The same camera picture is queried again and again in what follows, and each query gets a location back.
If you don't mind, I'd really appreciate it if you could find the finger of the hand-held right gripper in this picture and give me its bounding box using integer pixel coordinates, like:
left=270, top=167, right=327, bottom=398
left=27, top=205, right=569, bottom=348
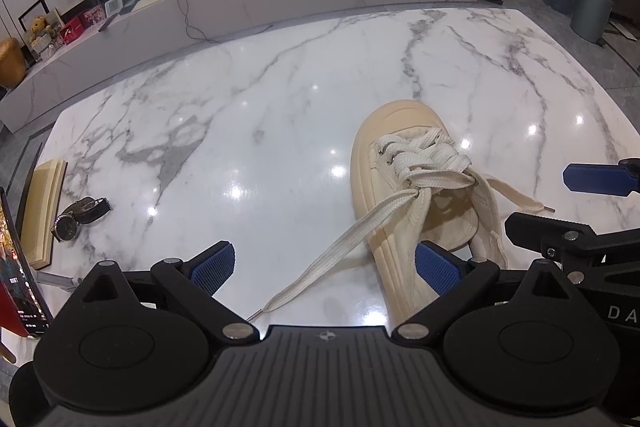
left=562, top=159, right=640, bottom=198
left=504, top=213, right=640, bottom=281

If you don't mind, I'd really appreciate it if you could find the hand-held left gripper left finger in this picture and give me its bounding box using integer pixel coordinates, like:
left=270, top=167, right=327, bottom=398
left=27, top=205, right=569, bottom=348
left=67, top=241, right=261, bottom=342

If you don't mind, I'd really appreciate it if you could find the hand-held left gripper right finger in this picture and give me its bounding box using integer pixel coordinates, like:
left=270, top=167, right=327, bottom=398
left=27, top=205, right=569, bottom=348
left=391, top=241, right=576, bottom=342

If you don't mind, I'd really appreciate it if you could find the beige canvas shoe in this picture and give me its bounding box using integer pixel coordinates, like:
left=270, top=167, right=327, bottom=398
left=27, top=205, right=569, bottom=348
left=350, top=99, right=511, bottom=333

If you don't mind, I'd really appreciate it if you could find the white shoelace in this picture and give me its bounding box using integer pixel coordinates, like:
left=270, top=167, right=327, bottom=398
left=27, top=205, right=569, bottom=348
left=247, top=127, right=556, bottom=324

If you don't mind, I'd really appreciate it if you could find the black dial wristwatch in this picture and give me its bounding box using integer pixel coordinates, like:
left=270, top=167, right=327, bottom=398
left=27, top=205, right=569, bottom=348
left=50, top=202, right=83, bottom=244

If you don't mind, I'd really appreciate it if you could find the grey pedal bin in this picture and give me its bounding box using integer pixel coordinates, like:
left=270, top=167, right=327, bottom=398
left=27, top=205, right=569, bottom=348
left=570, top=0, right=617, bottom=45

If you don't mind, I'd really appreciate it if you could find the wooden board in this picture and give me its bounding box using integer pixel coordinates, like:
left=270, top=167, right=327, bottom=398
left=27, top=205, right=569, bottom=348
left=22, top=158, right=68, bottom=270

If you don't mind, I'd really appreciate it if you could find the red box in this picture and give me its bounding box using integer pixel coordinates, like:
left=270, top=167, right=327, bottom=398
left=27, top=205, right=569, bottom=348
left=60, top=16, right=88, bottom=45

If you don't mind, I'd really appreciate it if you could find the golden vase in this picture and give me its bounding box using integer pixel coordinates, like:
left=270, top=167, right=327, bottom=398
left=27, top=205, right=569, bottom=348
left=0, top=38, right=27, bottom=90

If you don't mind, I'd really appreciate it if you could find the brown teddy bear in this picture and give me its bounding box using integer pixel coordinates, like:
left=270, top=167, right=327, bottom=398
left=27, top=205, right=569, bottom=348
left=27, top=16, right=51, bottom=42

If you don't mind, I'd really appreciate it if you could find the thin black cable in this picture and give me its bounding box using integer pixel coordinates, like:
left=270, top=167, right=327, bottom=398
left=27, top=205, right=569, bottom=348
left=177, top=0, right=221, bottom=42

